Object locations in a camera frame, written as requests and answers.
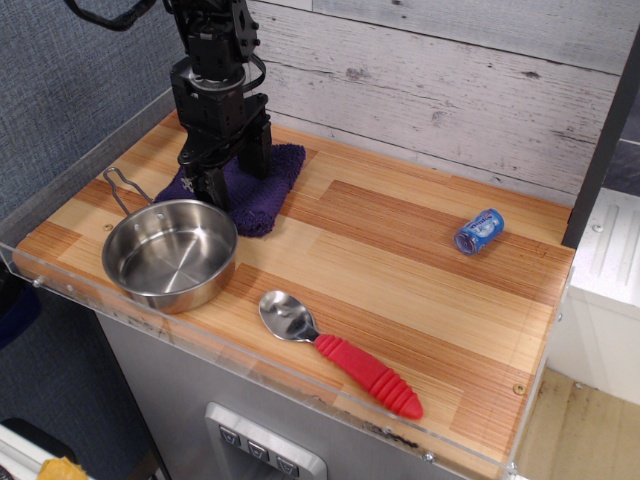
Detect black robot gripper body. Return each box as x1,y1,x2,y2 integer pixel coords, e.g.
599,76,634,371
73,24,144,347
171,62,270,198

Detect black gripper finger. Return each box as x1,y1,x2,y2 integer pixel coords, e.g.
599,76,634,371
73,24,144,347
202,168,230,210
237,124,272,179

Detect purple cloth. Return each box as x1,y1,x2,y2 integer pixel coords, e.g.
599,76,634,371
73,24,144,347
154,143,307,239

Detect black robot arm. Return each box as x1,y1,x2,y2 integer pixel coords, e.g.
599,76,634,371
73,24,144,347
164,1,272,210

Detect silver steel pan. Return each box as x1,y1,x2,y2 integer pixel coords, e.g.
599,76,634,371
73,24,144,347
102,167,239,314

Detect silver toy kitchen cabinet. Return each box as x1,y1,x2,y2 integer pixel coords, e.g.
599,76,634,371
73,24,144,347
94,312,481,480

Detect blue mint gum container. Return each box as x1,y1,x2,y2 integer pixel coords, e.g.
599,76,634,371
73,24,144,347
454,208,505,256

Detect silver dispenser button panel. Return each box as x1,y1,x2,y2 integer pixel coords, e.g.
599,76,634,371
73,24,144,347
205,402,328,479

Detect white cabinet at right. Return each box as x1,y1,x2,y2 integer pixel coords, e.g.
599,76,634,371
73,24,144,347
547,188,639,404

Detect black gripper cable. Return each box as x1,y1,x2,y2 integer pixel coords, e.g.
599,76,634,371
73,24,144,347
242,52,267,96

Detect black braided cable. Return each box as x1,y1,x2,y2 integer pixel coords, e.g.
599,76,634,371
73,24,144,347
63,0,156,32

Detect spoon with red handle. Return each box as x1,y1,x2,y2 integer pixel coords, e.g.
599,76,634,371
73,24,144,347
258,290,424,420

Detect clear acrylic guard rail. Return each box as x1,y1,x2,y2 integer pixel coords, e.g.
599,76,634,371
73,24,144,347
1,97,573,479

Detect dark grey right post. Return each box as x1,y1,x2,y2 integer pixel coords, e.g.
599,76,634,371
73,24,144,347
562,31,639,249

